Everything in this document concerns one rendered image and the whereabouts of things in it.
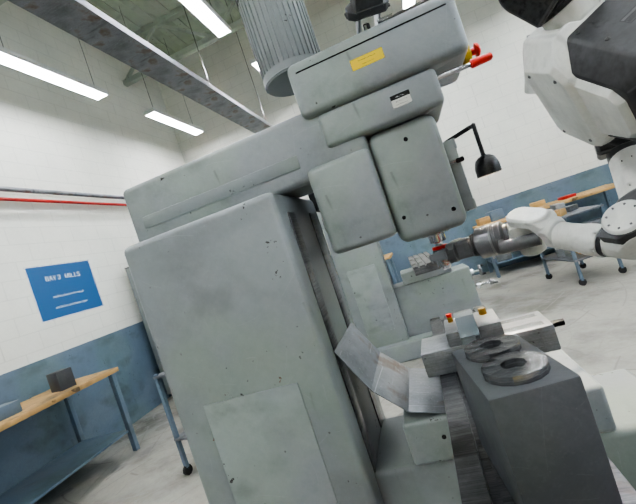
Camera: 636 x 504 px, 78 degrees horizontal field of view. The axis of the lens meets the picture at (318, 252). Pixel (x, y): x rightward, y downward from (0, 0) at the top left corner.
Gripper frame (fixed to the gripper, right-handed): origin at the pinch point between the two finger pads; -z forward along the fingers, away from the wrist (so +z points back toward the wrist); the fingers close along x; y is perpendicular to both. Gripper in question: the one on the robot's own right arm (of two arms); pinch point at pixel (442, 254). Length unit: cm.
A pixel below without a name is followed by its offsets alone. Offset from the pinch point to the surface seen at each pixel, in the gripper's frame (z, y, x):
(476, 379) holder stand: 19, 13, 58
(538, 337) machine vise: 18.0, 27.5, 3.5
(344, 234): -17.6, -14.9, 20.0
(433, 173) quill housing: 7.7, -22.4, 7.9
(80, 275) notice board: -498, -87, -119
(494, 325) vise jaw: 9.4, 21.5, 7.1
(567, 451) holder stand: 28, 23, 61
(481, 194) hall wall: -124, -17, -650
